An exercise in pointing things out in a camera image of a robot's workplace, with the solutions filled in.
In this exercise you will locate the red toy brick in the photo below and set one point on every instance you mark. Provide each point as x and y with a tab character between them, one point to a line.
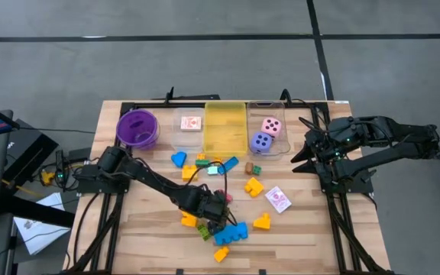
227	196

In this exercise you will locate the blue heart toy block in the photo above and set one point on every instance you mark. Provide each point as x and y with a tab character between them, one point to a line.
178	158

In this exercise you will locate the black power adapter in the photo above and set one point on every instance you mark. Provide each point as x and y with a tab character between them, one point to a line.
78	154

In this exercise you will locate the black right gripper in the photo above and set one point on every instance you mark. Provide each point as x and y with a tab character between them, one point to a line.
323	149

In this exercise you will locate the yellow translucent plastic bin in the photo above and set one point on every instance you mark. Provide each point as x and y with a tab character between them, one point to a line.
225	130

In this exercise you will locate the small orange toy brick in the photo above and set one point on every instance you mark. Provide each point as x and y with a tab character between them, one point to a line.
201	156

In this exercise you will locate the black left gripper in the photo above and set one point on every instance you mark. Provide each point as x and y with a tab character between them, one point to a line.
204	208

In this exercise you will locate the large blue studded block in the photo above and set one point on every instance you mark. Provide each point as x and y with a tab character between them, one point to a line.
231	233

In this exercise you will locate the lime green toy brick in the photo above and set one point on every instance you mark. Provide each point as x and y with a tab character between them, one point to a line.
204	233

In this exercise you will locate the black table edge clamp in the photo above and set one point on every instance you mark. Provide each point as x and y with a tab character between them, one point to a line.
180	272
262	272

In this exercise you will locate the dark green long brick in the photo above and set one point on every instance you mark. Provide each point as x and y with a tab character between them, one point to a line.
203	163

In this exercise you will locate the yellow wedge toy block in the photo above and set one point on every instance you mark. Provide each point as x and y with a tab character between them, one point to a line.
263	223

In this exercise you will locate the black computer case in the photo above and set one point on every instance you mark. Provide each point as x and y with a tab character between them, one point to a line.
33	149

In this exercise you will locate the orange print card pack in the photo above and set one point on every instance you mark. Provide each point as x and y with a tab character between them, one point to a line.
191	123

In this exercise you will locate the white paper sheet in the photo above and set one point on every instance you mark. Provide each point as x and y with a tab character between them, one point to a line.
36	237
52	201

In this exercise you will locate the mint small toy brick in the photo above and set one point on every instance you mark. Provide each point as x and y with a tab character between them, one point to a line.
212	170

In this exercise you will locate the purple plastic bucket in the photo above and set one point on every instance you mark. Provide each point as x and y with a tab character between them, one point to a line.
128	126

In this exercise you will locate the orange flower toy piece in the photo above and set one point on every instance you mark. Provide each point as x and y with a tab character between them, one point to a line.
217	160

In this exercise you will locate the pink foam die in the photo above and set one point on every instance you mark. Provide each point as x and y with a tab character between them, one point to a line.
272	126

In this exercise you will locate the purple foam die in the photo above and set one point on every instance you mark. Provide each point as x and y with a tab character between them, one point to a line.
261	143

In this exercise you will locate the small green toy brick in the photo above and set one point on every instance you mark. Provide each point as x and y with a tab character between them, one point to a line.
257	170

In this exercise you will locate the black power strip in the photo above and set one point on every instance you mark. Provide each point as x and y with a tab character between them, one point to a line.
59	168

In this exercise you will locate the brown cylinder toy block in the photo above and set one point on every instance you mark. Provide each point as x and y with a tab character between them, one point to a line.
249	168

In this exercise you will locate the purple print card pack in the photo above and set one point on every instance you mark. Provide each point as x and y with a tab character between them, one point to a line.
278	199

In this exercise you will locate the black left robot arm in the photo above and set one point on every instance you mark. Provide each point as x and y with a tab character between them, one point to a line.
155	181

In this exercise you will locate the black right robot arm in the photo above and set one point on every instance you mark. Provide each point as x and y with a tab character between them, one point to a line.
395	128

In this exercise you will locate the small clear plastic bin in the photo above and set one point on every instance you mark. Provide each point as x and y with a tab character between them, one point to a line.
187	143

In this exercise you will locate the blue flat long brick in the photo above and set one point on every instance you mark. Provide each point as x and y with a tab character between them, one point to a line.
229	165

